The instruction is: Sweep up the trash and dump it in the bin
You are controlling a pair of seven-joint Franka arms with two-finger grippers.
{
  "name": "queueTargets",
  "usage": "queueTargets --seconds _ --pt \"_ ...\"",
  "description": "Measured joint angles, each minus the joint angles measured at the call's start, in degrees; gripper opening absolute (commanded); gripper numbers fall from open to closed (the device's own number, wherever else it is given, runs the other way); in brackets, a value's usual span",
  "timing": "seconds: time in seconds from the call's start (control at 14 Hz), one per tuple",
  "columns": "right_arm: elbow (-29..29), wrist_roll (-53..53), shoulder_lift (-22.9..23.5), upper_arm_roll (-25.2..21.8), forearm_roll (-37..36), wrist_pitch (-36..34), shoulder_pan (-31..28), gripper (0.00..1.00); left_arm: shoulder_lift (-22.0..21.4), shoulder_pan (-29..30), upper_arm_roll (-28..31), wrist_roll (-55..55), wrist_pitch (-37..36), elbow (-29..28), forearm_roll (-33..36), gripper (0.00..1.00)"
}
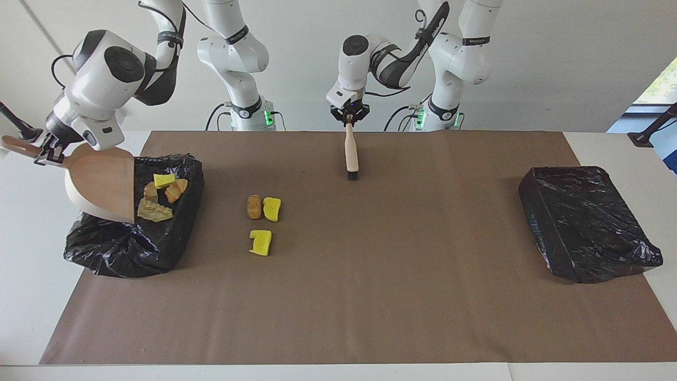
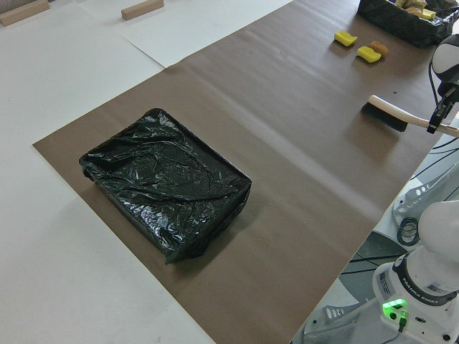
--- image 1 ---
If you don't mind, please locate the beige hand brush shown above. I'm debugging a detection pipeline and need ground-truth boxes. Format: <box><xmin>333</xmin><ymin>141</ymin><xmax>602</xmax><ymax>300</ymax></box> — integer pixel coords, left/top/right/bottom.
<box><xmin>344</xmin><ymin>122</ymin><xmax>360</xmax><ymax>181</ymax></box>

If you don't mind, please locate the beige plastic dustpan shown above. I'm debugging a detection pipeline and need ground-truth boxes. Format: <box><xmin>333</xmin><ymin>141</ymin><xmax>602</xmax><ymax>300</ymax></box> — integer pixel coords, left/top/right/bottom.
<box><xmin>0</xmin><ymin>135</ymin><xmax>136</xmax><ymax>224</ymax></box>

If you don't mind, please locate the orange striped toy croissant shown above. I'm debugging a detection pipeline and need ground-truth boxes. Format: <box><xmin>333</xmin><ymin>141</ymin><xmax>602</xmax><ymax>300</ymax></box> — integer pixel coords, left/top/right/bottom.
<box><xmin>164</xmin><ymin>178</ymin><xmax>189</xmax><ymax>204</ymax></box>

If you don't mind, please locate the bin with black bag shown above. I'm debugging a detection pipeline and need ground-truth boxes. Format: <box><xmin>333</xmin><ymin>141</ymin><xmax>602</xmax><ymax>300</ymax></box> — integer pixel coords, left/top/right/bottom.
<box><xmin>63</xmin><ymin>153</ymin><xmax>205</xmax><ymax>279</ymax></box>
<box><xmin>518</xmin><ymin>166</ymin><xmax>664</xmax><ymax>285</ymax></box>

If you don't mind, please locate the brown paper table mat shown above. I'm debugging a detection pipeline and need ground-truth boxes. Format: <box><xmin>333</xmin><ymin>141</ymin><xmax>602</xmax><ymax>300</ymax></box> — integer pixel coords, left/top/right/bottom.
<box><xmin>40</xmin><ymin>131</ymin><xmax>677</xmax><ymax>366</ymax></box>

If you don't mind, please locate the window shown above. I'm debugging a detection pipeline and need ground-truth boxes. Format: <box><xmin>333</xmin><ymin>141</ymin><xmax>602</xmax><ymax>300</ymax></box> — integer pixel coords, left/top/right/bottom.
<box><xmin>632</xmin><ymin>56</ymin><xmax>677</xmax><ymax>106</ymax></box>

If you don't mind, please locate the blue object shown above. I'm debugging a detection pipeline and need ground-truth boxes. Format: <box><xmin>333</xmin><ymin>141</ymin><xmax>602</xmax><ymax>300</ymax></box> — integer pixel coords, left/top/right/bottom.
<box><xmin>653</xmin><ymin>130</ymin><xmax>677</xmax><ymax>176</ymax></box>

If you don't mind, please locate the black left arm base cable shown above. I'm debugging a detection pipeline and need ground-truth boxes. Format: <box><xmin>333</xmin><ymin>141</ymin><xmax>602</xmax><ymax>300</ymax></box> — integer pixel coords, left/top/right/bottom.
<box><xmin>383</xmin><ymin>105</ymin><xmax>424</xmax><ymax>132</ymax></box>

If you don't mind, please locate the black arm base cable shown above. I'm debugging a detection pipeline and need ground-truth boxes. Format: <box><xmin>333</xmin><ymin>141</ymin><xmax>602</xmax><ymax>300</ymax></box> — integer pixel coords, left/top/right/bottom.
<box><xmin>205</xmin><ymin>102</ymin><xmax>233</xmax><ymax>131</ymax></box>
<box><xmin>383</xmin><ymin>105</ymin><xmax>424</xmax><ymax>132</ymax></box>

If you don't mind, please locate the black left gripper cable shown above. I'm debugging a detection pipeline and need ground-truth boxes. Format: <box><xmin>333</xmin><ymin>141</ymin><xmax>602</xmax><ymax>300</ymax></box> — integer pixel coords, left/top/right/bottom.
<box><xmin>365</xmin><ymin>87</ymin><xmax>414</xmax><ymax>99</ymax></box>

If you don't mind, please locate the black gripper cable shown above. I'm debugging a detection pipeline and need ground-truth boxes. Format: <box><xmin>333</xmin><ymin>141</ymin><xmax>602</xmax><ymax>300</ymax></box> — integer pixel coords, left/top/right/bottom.
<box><xmin>365</xmin><ymin>87</ymin><xmax>414</xmax><ymax>99</ymax></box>
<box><xmin>51</xmin><ymin>0</ymin><xmax>186</xmax><ymax>88</ymax></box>

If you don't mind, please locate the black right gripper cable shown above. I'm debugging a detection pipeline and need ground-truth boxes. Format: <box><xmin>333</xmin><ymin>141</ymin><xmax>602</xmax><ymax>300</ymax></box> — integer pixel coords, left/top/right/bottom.
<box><xmin>51</xmin><ymin>0</ymin><xmax>186</xmax><ymax>88</ymax></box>

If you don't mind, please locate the black right arm base cable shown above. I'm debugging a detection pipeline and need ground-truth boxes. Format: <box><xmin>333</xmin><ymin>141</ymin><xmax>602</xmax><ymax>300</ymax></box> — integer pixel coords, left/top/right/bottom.
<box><xmin>205</xmin><ymin>102</ymin><xmax>233</xmax><ymax>131</ymax></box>

